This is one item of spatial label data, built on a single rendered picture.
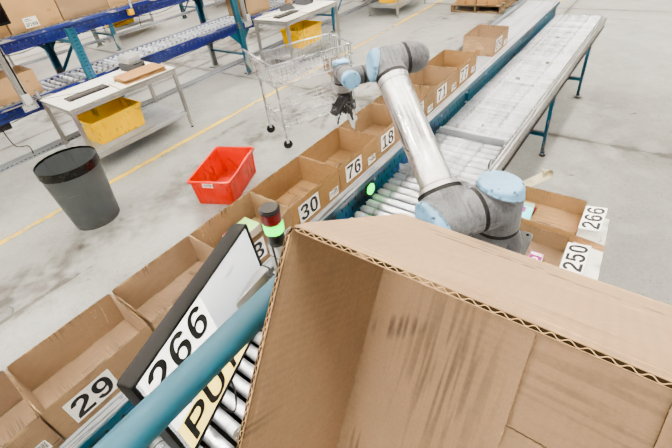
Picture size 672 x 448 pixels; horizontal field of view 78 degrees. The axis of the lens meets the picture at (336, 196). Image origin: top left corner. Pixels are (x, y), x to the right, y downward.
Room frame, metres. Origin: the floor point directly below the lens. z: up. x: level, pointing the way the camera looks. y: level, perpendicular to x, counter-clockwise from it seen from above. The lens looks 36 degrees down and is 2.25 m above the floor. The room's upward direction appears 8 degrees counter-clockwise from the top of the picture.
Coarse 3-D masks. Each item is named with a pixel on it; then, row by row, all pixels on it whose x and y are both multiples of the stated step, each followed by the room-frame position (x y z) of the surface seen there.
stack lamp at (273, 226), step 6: (276, 216) 0.78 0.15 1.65; (264, 222) 0.78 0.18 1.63; (270, 222) 0.77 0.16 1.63; (276, 222) 0.78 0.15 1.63; (282, 222) 0.79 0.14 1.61; (264, 228) 0.78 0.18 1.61; (270, 228) 0.77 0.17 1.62; (276, 228) 0.77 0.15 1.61; (282, 228) 0.79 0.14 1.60; (270, 234) 0.77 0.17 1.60; (276, 234) 0.77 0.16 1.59
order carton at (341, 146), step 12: (336, 132) 2.37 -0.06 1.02; (348, 132) 2.34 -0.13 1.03; (360, 132) 2.27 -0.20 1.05; (324, 144) 2.27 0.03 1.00; (336, 144) 2.36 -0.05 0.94; (348, 144) 2.34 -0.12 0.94; (360, 144) 2.28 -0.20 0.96; (372, 144) 2.16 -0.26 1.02; (312, 156) 2.18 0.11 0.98; (324, 156) 2.26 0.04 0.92; (336, 156) 2.29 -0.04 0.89; (348, 156) 2.27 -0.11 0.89
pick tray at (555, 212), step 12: (528, 192) 1.76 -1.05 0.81; (540, 192) 1.72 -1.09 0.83; (552, 192) 1.69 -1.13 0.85; (540, 204) 1.71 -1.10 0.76; (552, 204) 1.68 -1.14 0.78; (564, 204) 1.64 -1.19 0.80; (576, 204) 1.61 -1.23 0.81; (540, 216) 1.61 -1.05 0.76; (552, 216) 1.60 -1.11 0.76; (564, 216) 1.59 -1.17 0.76; (576, 216) 1.58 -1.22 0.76; (552, 228) 1.43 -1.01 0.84; (564, 228) 1.50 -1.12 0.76; (576, 228) 1.49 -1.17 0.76
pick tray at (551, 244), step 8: (520, 224) 1.49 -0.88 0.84; (536, 232) 1.44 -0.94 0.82; (544, 232) 1.42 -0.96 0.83; (552, 232) 1.40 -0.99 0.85; (536, 240) 1.44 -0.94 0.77; (544, 240) 1.41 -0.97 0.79; (552, 240) 1.39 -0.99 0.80; (560, 240) 1.37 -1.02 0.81; (568, 240) 1.33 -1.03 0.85; (528, 248) 1.40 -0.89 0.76; (536, 248) 1.40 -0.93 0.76; (544, 248) 1.39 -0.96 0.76; (552, 248) 1.38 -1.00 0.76; (560, 248) 1.37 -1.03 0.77; (544, 256) 1.34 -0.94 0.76; (552, 256) 1.33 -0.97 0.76; (560, 256) 1.32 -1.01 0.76; (552, 264) 1.28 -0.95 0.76
